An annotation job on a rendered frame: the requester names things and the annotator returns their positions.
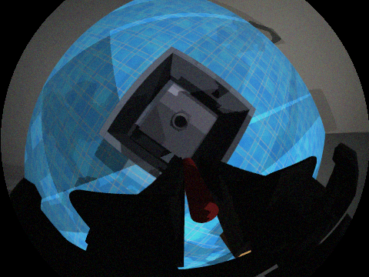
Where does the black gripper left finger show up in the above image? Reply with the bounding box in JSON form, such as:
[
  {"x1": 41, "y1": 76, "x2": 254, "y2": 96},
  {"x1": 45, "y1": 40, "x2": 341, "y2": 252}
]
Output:
[{"x1": 68, "y1": 158, "x2": 185, "y2": 267}]

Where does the dark red peg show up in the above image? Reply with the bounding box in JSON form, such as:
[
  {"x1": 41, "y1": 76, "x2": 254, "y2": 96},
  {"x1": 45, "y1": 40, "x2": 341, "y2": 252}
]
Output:
[{"x1": 182, "y1": 158, "x2": 219, "y2": 224}]

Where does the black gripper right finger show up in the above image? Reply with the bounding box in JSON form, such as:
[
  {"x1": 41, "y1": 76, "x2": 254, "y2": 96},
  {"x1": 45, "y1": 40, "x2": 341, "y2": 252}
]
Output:
[{"x1": 199, "y1": 155, "x2": 317, "y2": 256}]

